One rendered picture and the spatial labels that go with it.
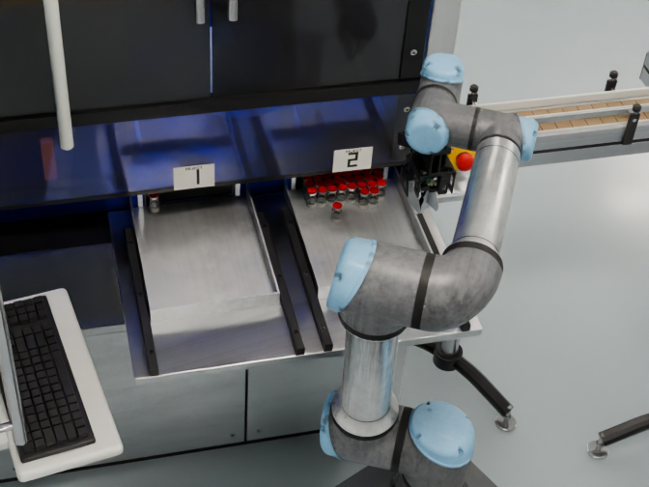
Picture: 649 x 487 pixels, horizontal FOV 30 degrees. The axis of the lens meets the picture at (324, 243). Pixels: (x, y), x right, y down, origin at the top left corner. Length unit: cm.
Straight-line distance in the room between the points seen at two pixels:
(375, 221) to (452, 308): 90
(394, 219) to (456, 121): 63
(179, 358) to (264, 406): 79
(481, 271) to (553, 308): 200
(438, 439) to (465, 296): 39
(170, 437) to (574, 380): 120
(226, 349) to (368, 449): 41
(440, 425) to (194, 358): 53
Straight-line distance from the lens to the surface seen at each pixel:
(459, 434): 211
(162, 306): 245
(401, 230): 264
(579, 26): 506
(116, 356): 288
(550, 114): 288
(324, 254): 256
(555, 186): 422
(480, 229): 187
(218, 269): 252
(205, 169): 252
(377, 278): 176
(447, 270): 177
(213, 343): 239
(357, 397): 201
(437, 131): 205
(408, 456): 211
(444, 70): 213
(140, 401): 302
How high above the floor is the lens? 266
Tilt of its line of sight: 43 degrees down
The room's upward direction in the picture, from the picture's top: 5 degrees clockwise
